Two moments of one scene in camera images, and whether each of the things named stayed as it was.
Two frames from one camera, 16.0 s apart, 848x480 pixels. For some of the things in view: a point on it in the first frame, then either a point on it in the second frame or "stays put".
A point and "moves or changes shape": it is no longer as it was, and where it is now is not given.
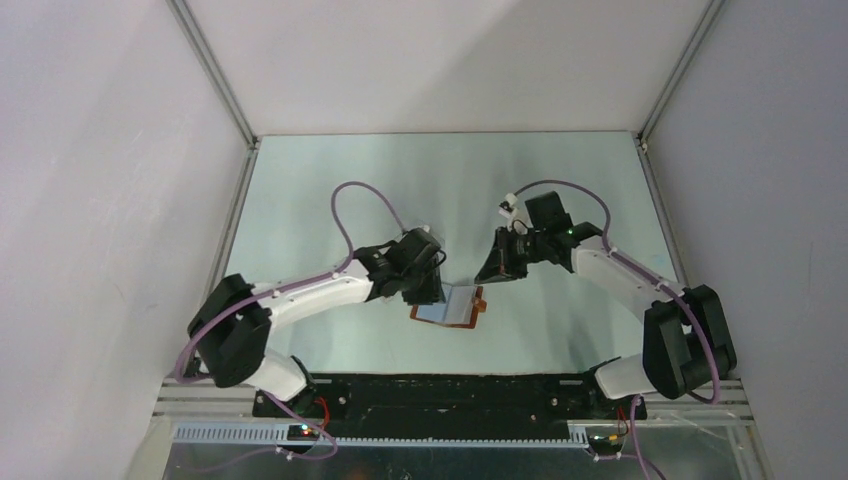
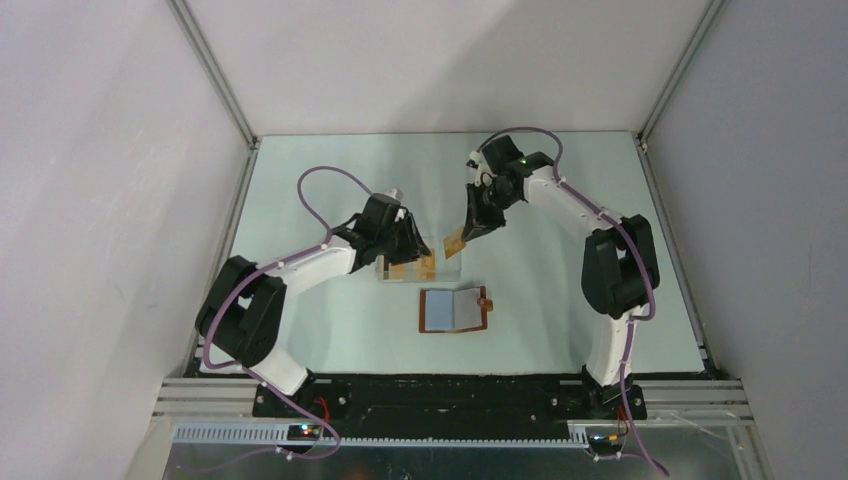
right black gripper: [500, 265] → [477, 222]
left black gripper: [433, 292] → [414, 246]
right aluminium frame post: [710, 13] stays put
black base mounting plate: [446, 405] stays put
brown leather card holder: [461, 308] moves or changes shape
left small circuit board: [302, 432] stays put
